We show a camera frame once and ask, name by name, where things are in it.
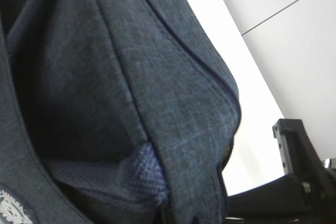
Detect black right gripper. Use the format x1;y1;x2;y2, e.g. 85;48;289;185
226;119;335;223

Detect dark blue lunch bag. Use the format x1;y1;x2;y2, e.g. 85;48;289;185
1;0;241;223

